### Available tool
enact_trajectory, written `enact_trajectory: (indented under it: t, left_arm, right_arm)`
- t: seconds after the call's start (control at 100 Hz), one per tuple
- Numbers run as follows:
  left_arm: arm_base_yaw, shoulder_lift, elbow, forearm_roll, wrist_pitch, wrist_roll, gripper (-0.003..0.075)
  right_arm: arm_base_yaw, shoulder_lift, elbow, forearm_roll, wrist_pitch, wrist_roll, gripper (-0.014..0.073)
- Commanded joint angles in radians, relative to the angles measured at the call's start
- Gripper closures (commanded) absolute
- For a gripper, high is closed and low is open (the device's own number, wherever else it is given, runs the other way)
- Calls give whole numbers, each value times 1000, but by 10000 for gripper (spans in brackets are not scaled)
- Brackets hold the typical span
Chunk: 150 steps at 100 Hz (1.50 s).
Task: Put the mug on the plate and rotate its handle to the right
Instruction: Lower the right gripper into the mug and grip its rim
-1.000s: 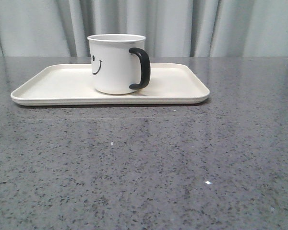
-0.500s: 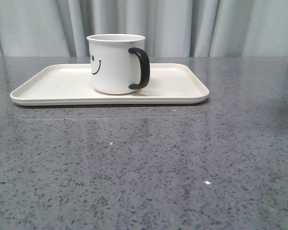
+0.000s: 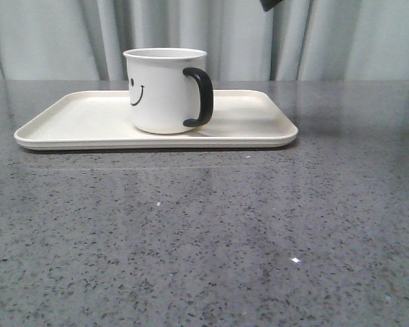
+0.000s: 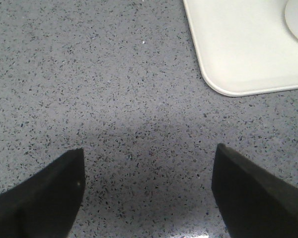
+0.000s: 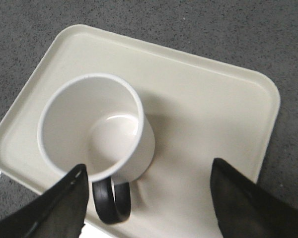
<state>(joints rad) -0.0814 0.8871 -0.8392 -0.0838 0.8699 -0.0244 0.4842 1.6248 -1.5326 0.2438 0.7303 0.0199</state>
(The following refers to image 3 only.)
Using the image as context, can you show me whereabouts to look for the pale green curtain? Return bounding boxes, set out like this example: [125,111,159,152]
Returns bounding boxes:
[0,1,409,81]

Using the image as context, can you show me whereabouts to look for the white smiley mug black handle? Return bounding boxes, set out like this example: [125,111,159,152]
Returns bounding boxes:
[123,48,214,134]

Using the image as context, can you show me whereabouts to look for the cream rectangular plastic tray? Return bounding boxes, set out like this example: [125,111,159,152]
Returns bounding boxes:
[14,89,299,151]

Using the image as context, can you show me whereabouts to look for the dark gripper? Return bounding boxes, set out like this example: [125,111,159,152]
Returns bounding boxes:
[260,0,282,12]

